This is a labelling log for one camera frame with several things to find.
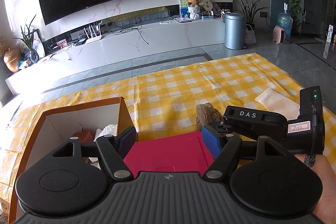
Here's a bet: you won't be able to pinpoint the brown plush towel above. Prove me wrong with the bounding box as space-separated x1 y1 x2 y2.
196 102 224 131

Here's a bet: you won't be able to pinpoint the white grey cloth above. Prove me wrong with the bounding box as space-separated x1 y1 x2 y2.
255 89 299 120

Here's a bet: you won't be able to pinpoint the white tissue paper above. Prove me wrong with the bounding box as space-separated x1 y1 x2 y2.
88 124 117 169

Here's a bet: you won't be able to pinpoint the brown sponge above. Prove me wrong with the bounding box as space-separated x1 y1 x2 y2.
73 130 94 142

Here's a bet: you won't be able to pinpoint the person right hand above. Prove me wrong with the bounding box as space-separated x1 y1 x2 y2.
311 155 336 223

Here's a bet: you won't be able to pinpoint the yellow checkered tablecloth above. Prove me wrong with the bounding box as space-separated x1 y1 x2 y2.
0 52 336 204

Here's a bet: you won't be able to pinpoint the orange cardboard box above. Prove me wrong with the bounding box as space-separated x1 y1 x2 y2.
9 97 135 223

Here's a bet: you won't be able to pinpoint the pink small heater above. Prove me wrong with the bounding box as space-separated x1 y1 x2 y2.
273 25 285 44

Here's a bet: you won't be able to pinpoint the woven handbag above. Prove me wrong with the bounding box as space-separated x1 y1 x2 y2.
245 24 256 46

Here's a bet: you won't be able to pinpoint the white wifi router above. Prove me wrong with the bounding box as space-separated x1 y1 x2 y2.
84 25 102 44

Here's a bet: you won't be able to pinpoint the white tv console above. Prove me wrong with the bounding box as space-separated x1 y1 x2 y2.
6 18 225 95

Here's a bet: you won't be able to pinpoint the blue water bottle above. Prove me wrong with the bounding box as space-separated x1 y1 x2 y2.
277 3 293 39

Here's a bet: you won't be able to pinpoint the grey metal trash can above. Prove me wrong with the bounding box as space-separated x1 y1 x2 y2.
224 12 246 50

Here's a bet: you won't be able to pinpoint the orange round vase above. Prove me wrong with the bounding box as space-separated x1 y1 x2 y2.
3 48 21 73

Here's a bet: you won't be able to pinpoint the green potted plant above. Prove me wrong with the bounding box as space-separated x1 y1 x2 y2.
234 0 268 30

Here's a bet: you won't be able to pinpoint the aloe plant in vase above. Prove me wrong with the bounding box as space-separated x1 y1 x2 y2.
15 15 39 64

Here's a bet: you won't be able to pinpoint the green picture book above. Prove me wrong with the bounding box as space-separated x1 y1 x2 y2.
179 0 214 20

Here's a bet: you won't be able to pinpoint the brown teddy bear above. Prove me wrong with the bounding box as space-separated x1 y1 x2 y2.
187 0 199 7

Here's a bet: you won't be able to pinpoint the black cables on console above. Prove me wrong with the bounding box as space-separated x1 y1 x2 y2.
106 16 150 46

